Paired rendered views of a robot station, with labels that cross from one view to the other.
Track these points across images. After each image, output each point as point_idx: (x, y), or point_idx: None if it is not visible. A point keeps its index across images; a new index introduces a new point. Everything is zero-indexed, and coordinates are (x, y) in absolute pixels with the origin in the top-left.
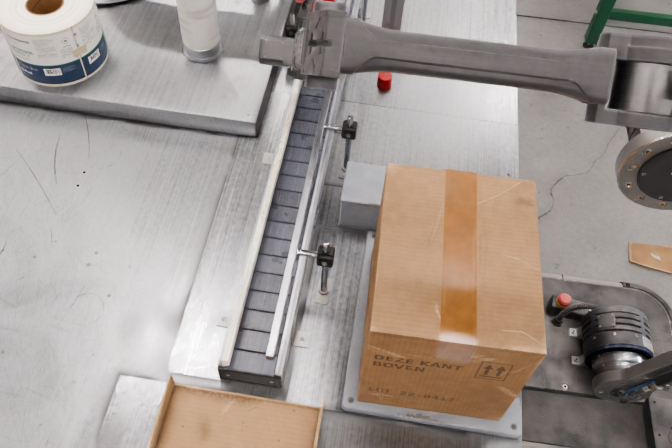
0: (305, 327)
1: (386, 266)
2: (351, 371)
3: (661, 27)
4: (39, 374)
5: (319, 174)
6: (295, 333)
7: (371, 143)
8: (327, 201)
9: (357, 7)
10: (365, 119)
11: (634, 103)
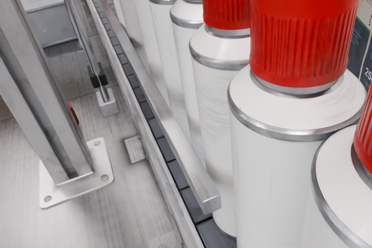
0: None
1: None
2: None
3: None
4: None
5: (94, 11)
6: None
7: (65, 68)
8: (89, 29)
9: (163, 184)
10: (79, 82)
11: None
